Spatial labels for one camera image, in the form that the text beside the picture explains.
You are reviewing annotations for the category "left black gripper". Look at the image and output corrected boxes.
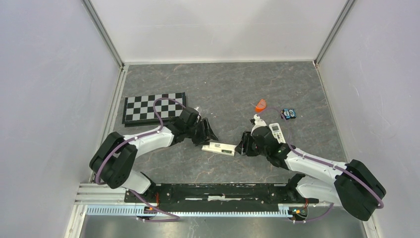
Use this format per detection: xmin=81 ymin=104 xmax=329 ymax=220
xmin=185 ymin=118 xmax=218 ymax=147

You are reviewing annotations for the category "white rectangular block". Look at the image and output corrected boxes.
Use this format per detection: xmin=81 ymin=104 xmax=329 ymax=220
xmin=202 ymin=145 xmax=235 ymax=156

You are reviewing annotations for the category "beige remote control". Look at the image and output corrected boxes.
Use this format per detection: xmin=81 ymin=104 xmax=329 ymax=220
xmin=268 ymin=123 xmax=286 ymax=143

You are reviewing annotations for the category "white long remote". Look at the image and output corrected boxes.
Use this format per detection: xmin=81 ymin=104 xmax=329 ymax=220
xmin=209 ymin=142 xmax=236 ymax=150

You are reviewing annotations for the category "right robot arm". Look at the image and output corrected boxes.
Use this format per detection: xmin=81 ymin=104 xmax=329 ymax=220
xmin=235 ymin=126 xmax=386 ymax=221

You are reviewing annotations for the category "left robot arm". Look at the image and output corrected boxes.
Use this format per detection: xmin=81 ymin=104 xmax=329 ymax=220
xmin=89 ymin=107 xmax=218 ymax=202

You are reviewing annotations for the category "orange semicircular piece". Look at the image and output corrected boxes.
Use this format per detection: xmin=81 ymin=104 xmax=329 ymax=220
xmin=255 ymin=99 xmax=267 ymax=113

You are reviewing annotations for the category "blue owl toy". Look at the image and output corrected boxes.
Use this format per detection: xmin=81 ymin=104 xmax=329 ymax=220
xmin=281 ymin=109 xmax=296 ymax=120

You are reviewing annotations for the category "black white checkerboard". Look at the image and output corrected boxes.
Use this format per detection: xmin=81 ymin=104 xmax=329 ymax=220
xmin=122 ymin=92 xmax=187 ymax=127

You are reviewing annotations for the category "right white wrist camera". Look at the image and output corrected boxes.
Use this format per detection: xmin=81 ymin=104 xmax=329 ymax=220
xmin=250 ymin=114 xmax=267 ymax=130

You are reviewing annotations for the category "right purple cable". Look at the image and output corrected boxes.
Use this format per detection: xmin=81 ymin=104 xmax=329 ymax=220
xmin=259 ymin=107 xmax=384 ymax=223

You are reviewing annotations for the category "purple cable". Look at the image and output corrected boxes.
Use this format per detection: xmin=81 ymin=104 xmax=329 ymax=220
xmin=95 ymin=98 xmax=188 ymax=223
xmin=259 ymin=107 xmax=384 ymax=223

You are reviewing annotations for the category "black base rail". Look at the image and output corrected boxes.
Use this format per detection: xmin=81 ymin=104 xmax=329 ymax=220
xmin=142 ymin=183 xmax=319 ymax=212

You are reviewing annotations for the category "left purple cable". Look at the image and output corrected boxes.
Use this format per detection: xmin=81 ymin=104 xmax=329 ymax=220
xmin=95 ymin=98 xmax=188 ymax=223

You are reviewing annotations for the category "white slotted cable duct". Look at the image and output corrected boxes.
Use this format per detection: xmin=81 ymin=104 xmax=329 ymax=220
xmin=86 ymin=204 xmax=304 ymax=218

